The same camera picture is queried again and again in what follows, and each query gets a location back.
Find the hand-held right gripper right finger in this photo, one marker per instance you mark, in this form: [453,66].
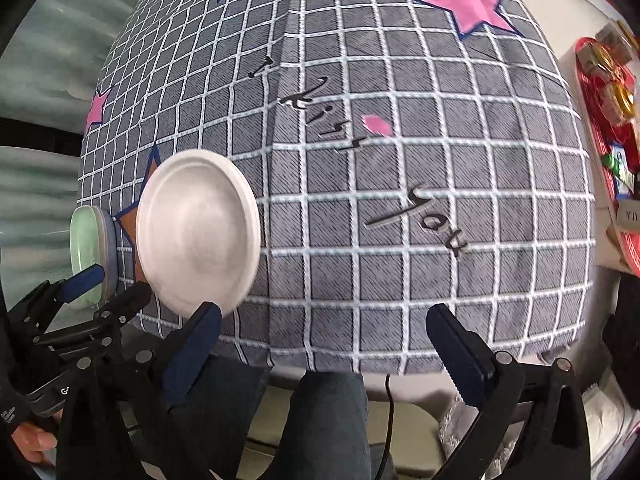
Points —
[460,355]

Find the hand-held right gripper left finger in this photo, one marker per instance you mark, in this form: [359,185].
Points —
[192,355]

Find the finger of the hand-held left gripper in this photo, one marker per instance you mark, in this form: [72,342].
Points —
[82,280]
[120,307]

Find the green square plate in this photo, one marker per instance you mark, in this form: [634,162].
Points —
[82,245]

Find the white bowl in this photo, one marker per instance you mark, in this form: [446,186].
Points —
[197,230]

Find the person's left hand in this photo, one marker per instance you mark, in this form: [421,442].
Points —
[31,442]

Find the person's left leg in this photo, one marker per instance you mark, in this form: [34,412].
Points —
[225,410]

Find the person's leg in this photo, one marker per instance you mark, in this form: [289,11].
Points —
[325,425]
[225,410]

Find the person's right leg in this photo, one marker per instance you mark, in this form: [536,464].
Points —
[325,425]

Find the grey checked star tablecloth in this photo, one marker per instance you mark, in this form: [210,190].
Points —
[400,185]

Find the pale green curtain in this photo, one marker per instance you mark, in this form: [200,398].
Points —
[50,35]

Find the pile of snack packets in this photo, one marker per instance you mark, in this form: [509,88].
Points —
[620,160]

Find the red round tray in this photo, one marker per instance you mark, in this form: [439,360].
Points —
[590,120]

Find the gold round tin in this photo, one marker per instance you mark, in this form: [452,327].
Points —
[622,100]

